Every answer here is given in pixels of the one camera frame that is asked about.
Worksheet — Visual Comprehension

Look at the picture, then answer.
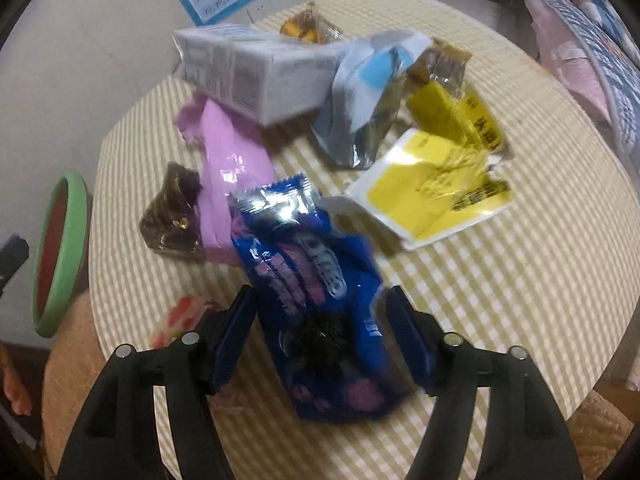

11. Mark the green rimmed red bin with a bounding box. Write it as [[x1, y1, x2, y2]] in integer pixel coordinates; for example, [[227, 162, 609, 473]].
[[31, 172, 93, 338]]

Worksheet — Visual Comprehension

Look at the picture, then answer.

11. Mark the blue patterned quilt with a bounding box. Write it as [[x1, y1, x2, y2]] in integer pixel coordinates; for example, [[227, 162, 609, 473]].
[[527, 0, 640, 161]]

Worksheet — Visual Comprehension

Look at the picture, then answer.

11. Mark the yellow white wrapper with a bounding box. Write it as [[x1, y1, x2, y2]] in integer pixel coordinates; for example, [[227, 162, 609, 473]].
[[346, 127, 513, 252]]

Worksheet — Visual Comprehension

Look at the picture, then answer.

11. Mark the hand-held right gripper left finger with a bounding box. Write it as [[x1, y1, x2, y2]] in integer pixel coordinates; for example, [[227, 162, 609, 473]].
[[57, 285, 258, 480]]

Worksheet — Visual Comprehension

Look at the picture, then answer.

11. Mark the pink blanket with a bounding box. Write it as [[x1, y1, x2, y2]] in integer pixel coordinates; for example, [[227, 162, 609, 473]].
[[517, 0, 613, 121]]

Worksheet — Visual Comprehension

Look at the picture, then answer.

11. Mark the person's left hand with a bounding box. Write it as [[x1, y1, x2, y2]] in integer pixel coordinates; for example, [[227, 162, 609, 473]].
[[0, 345, 32, 416]]

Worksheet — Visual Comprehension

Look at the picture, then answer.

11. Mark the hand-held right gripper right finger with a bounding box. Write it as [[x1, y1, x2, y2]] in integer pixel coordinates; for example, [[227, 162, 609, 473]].
[[385, 285, 583, 480]]

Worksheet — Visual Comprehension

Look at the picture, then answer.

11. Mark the clear brown wrapper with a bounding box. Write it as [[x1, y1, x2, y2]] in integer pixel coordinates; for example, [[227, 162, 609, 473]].
[[407, 37, 473, 98]]

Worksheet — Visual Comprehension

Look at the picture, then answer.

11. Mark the checked tablecloth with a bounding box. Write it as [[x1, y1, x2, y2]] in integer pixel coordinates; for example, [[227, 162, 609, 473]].
[[89, 0, 640, 480]]

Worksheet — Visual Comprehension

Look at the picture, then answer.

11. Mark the white wall socket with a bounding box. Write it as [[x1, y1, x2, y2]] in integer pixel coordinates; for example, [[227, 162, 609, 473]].
[[245, 0, 283, 21]]

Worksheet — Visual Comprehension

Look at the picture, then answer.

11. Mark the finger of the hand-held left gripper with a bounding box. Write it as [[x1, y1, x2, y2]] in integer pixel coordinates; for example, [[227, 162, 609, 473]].
[[0, 234, 30, 293]]

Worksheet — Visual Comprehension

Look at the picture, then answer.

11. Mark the tan plush stool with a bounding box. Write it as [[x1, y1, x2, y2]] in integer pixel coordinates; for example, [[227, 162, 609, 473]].
[[42, 290, 166, 480], [565, 390, 636, 466]]

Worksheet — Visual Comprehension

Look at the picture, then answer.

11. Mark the dark yellow wrapper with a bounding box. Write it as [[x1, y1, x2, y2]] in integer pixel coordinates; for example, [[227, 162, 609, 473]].
[[405, 80, 506, 153]]

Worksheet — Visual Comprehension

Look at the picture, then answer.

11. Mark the pink plastic wrapper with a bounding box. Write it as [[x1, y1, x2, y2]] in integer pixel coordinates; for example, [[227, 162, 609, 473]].
[[175, 96, 276, 266]]

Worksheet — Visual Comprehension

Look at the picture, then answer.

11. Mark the red pink snack wrapper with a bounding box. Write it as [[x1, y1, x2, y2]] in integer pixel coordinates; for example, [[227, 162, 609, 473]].
[[152, 295, 221, 351]]

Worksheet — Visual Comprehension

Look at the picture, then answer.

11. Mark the white milk carton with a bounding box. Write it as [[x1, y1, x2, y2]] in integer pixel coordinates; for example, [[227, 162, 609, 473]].
[[172, 24, 346, 126]]

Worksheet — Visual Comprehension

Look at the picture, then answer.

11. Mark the brown yellow candy wrapper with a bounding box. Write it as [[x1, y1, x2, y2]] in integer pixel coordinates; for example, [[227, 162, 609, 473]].
[[279, 2, 343, 45]]

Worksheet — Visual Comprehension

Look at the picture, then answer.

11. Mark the blue cookie wrapper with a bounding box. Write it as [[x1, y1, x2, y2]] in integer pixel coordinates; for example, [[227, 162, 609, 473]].
[[227, 172, 416, 423]]

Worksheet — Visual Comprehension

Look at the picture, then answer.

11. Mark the dark brown candy wrapper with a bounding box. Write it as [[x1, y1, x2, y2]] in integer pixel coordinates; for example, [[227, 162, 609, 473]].
[[139, 161, 206, 261]]

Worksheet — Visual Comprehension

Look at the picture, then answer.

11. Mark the silver blue snack bag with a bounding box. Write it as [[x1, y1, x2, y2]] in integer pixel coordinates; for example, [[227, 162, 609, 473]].
[[310, 30, 433, 170]]

